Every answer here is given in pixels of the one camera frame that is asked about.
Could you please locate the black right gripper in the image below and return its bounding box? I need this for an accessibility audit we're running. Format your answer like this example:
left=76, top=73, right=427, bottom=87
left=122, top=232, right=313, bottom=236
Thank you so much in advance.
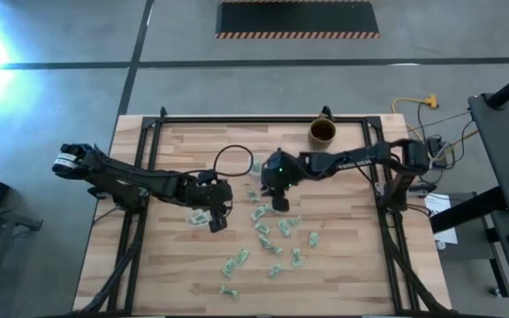
left=260, top=148, right=309, bottom=213

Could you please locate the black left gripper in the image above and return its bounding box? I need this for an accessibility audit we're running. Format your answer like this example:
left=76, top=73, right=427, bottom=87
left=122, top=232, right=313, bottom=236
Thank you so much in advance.
left=183, top=170, right=234, bottom=234

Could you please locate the black hazard striped floor mat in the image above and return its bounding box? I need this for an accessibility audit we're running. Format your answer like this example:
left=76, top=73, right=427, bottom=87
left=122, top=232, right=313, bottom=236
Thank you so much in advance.
left=215, top=0, right=381, bottom=40

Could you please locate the clear plastic bin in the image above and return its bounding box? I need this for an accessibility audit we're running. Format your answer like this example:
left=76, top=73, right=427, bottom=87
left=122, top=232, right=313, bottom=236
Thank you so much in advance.
left=185, top=207, right=215, bottom=229
left=247, top=155, right=265, bottom=178

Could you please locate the black power strip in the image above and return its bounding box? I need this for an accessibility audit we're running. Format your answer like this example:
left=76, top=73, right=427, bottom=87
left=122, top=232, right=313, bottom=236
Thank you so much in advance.
left=426, top=135, right=449, bottom=169

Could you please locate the grey floor cable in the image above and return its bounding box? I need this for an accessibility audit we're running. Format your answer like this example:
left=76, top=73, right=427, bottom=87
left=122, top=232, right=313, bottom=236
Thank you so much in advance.
left=406, top=110, right=472, bottom=132

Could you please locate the grey metal stand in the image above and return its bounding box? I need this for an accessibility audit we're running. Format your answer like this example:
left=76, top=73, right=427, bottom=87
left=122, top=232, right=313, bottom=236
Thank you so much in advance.
left=0, top=198, right=44, bottom=318

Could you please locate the brown mug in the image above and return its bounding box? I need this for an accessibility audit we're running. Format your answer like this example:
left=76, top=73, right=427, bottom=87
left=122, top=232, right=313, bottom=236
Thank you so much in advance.
left=308, top=115, right=338, bottom=152

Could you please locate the black adapter box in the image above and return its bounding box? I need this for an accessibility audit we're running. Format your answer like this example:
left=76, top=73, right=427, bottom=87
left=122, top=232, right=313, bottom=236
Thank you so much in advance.
left=407, top=182, right=437, bottom=198

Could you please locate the yellow extension cord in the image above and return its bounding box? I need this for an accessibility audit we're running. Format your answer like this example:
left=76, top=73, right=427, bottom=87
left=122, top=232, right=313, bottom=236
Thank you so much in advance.
left=391, top=93, right=440, bottom=147

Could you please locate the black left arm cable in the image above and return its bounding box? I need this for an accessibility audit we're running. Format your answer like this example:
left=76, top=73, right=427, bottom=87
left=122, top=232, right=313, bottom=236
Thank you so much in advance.
left=212, top=144, right=255, bottom=178

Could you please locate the grey desk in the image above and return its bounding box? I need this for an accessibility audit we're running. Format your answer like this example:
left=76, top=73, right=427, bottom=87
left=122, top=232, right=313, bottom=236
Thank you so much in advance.
left=467, top=91, right=509, bottom=215
left=479, top=209, right=509, bottom=318

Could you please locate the black floor cable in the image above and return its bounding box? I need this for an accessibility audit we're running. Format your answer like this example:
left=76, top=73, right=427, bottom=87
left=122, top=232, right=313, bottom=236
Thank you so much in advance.
left=414, top=102, right=428, bottom=147

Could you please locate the black bar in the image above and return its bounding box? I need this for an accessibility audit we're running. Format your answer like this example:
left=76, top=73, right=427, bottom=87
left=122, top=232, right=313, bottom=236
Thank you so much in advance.
left=429, top=186, right=509, bottom=234

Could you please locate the white paper sheet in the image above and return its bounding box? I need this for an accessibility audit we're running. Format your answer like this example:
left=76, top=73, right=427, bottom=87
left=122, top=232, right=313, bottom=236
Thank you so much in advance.
left=423, top=193, right=459, bottom=246

